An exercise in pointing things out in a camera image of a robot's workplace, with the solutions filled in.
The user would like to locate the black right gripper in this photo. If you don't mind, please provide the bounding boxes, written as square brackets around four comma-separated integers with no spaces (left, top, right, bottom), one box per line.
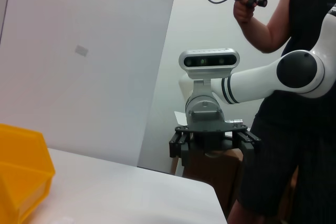
[169,100,263,167]

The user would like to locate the person's bare hand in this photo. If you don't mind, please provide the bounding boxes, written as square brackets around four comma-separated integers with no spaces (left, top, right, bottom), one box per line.
[233,0,255,25]

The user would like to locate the brown cardboard box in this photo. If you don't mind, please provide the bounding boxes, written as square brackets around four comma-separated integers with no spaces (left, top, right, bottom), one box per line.
[170,148,244,216]

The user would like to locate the right gripper silver connector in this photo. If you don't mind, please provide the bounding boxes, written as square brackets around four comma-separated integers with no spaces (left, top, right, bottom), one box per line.
[225,118,244,126]

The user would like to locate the white paper sheet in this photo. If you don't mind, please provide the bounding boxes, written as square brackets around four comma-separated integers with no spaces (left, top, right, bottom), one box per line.
[174,111,187,126]

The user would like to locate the person in black clothes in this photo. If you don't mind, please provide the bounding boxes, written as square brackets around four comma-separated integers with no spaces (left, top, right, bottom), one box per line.
[227,0,336,224]

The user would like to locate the white partition board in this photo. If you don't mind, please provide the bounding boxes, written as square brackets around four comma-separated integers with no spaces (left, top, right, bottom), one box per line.
[0,0,181,168]

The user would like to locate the small grey tape patch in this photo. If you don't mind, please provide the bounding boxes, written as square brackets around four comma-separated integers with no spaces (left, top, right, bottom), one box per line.
[75,45,89,57]

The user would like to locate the yellow plastic bin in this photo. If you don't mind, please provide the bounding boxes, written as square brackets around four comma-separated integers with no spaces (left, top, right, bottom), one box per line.
[0,123,56,224]

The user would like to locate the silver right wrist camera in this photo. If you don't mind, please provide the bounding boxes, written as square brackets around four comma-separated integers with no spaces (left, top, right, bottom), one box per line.
[178,48,239,96]

